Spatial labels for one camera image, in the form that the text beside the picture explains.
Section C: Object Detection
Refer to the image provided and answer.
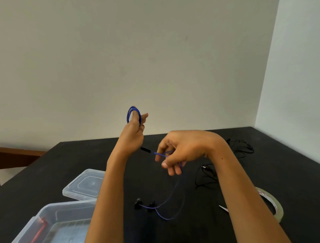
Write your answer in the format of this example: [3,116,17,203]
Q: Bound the black wired earphones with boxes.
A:
[194,138,255,188]

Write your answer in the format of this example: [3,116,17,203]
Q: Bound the brown wooden furniture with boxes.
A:
[0,147,47,170]

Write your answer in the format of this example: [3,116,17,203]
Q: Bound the person's right hand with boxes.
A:
[155,130,227,176]

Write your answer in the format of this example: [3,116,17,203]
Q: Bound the clear plastic box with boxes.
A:
[11,200,97,243]

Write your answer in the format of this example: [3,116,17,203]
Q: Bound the person's left forearm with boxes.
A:
[84,150,137,243]

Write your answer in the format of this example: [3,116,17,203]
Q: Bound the person's left hand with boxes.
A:
[116,106,149,161]

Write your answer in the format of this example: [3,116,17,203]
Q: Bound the blue wired earphones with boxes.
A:
[126,106,187,221]

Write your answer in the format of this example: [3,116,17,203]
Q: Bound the person's right forearm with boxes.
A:
[207,145,292,243]

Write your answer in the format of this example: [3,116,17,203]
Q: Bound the clear plastic lid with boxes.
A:
[62,169,105,201]

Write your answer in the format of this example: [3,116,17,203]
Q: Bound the clear tape roll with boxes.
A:
[255,186,284,223]

